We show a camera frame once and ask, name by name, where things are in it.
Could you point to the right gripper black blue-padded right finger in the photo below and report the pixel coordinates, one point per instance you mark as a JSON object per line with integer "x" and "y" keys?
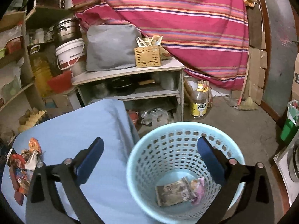
{"x": 256, "y": 203}

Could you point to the green bin with bag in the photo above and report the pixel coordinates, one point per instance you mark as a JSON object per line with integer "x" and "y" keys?
{"x": 291, "y": 124}

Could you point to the light blue plastic basket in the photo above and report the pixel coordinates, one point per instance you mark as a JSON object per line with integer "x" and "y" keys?
{"x": 169, "y": 153}

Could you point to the cardboard box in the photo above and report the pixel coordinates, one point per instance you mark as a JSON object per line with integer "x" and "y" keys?
{"x": 59, "y": 104}

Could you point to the yellow oil jug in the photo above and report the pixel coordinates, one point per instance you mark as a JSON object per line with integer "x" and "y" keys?
{"x": 41, "y": 70}

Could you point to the beige printed food packet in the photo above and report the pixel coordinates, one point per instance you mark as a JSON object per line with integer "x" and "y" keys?
{"x": 174, "y": 193}

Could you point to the yellow egg tray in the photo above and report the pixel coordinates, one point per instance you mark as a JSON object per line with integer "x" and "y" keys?
{"x": 33, "y": 120}

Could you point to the orange snack wrapper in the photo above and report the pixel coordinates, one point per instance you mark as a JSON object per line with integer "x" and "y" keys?
{"x": 34, "y": 146}

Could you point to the wooden side cabinet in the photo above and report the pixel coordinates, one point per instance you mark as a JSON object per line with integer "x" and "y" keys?
{"x": 137, "y": 85}

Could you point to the white plastic bucket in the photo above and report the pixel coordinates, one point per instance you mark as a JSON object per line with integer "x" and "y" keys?
{"x": 70, "y": 53}

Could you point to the steel cooking pot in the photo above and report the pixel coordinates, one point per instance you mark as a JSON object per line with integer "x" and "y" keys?
{"x": 66, "y": 30}

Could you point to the red plastic basket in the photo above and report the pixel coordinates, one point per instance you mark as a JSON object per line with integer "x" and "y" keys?
{"x": 14, "y": 44}

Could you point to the yellow utensil holder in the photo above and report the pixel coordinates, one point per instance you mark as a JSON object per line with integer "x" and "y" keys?
{"x": 147, "y": 54}

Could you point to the oil bottle on floor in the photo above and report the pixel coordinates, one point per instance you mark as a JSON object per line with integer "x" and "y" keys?
{"x": 199, "y": 101}

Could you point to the maroon scouring pad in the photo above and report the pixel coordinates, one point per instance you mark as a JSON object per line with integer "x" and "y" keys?
{"x": 18, "y": 196}

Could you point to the green plastic tray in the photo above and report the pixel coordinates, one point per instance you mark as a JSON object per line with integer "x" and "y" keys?
{"x": 2, "y": 52}

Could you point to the white face mask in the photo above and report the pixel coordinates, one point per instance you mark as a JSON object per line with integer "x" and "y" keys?
{"x": 32, "y": 161}

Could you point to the red plastic bowl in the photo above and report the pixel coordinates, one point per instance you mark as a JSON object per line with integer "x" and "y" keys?
{"x": 61, "y": 82}

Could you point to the red snack wrapper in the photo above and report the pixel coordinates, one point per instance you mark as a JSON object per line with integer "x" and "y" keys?
{"x": 18, "y": 161}

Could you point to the red striped curtain cloth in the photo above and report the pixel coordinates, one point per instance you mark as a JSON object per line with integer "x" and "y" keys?
{"x": 210, "y": 37}

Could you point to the pink floral wrapper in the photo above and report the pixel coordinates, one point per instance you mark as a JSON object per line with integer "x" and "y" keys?
{"x": 198, "y": 188}

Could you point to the straw broom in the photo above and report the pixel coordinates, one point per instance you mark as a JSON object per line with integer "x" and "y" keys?
{"x": 248, "y": 104}

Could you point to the wooden wall shelf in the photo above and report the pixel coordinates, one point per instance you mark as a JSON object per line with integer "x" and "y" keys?
{"x": 28, "y": 97}

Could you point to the light blue table cloth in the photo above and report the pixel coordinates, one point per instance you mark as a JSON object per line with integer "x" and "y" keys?
{"x": 63, "y": 137}

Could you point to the grey fabric cover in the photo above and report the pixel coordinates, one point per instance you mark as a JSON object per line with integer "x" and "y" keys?
{"x": 111, "y": 47}

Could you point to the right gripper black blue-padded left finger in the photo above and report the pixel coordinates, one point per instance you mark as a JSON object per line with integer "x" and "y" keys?
{"x": 44, "y": 204}

